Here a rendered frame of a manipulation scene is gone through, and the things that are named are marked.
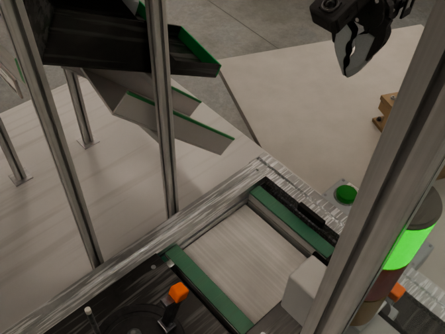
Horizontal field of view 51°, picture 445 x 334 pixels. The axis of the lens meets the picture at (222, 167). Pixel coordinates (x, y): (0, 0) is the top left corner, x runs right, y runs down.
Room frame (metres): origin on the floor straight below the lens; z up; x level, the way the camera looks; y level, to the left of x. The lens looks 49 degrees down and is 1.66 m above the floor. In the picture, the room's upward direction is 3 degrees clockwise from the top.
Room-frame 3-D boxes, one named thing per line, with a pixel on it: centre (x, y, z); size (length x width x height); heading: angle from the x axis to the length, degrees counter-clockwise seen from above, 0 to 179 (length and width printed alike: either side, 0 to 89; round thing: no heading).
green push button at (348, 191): (0.55, -0.24, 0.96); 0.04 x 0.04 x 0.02
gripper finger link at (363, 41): (0.59, -0.21, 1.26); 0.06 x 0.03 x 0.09; 134
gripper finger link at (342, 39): (0.62, -0.19, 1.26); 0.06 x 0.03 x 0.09; 134
